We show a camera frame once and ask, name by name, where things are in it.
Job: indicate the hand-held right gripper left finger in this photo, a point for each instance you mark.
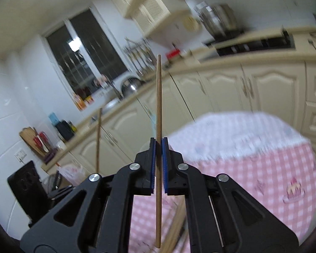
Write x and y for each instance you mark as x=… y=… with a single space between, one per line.
x=152 y=163

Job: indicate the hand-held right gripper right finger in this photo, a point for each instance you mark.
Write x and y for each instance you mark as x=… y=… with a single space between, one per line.
x=165 y=163

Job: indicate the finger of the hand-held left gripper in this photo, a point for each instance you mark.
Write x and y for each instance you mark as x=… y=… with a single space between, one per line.
x=60 y=191

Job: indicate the light wooden chopstick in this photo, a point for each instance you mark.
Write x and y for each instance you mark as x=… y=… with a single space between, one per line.
x=159 y=105
x=98 y=137

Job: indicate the bunch of wooden chopsticks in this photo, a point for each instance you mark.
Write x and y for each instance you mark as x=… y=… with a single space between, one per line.
x=175 y=226

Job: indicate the white plastic bag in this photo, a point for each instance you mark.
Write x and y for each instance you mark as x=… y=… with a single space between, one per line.
x=72 y=174

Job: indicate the wooden cutting board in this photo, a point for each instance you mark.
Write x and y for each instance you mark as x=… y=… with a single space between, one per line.
x=27 y=135

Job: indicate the black knife block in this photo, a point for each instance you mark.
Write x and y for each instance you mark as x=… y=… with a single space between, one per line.
x=64 y=130

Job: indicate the blue cup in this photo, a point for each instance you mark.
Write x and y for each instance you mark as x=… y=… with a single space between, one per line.
x=53 y=119

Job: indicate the steel sink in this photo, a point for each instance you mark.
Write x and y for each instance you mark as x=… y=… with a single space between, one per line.
x=109 y=105

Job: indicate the steel wok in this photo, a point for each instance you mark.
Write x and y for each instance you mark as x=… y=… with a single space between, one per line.
x=131 y=85

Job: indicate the steel faucet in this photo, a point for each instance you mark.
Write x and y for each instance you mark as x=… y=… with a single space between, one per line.
x=115 y=89

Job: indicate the pink checked tablecloth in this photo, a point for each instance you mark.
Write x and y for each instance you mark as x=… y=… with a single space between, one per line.
x=252 y=163

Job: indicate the orange label bottle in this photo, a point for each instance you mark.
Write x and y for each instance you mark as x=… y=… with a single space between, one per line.
x=79 y=102

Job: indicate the cream base cabinets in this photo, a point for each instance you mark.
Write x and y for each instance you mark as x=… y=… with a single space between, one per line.
x=226 y=89

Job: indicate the red box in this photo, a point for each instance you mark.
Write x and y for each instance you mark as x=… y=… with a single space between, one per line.
x=173 y=54

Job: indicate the dark kitchen window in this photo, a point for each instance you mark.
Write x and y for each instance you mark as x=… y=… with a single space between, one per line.
x=76 y=52

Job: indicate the black gas stove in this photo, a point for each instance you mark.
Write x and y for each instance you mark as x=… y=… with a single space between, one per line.
x=252 y=44

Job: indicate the steel stockpot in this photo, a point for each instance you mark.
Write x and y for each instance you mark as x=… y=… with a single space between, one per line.
x=217 y=18

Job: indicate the white wall socket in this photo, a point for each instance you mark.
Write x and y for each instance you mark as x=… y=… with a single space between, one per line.
x=21 y=155

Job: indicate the wall utensil rack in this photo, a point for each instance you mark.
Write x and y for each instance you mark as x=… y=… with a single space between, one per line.
x=138 y=52

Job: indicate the cream wall cabinets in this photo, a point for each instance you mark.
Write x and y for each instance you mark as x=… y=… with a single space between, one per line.
x=137 y=2

